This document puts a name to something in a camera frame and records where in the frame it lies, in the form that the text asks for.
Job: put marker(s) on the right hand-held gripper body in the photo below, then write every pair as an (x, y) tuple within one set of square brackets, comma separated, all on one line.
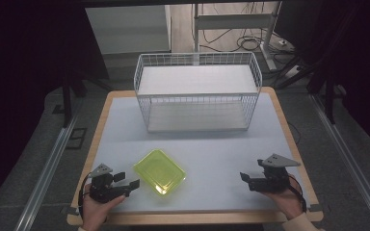
[(271, 179)]

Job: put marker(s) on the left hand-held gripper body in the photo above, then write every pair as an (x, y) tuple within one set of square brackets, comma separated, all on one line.
[(102, 189)]

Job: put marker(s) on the person's left hand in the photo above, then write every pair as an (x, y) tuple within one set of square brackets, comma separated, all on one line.
[(96, 211)]

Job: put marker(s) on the person's right hand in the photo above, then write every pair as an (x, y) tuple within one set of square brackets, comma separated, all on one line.
[(285, 200)]

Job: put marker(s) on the yellow-green plastic tray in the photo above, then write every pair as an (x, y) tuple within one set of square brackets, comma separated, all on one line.
[(159, 172)]

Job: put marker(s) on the white table mat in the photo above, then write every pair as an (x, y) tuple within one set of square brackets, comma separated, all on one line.
[(212, 160)]

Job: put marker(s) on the black floor outlet cover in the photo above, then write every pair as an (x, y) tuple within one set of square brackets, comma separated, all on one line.
[(76, 138)]

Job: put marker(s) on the black metal stand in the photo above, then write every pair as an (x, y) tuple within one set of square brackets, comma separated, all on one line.
[(69, 96), (326, 93)]

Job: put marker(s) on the white power strip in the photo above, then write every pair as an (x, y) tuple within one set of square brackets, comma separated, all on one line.
[(293, 71)]

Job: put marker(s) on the white cabinet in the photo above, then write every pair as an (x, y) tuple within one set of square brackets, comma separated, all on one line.
[(128, 29)]

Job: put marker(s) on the aluminium floor rail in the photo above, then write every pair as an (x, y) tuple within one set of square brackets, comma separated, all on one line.
[(350, 157), (45, 173)]

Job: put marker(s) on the white metal desk frame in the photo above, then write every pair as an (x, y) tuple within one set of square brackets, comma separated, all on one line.
[(234, 21)]

